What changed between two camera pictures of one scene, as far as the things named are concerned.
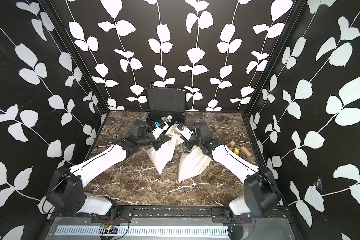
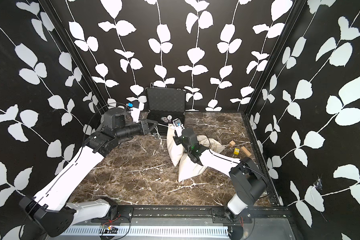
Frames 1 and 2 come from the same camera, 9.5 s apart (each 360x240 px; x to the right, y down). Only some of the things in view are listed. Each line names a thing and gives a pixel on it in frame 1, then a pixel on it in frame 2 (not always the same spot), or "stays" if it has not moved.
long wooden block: [246, 151] stays
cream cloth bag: [161, 157] → [175, 151]
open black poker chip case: [166, 103] stays
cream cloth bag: [192, 163] stays
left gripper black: [160, 140] → [145, 129]
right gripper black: [187, 144] → [178, 140]
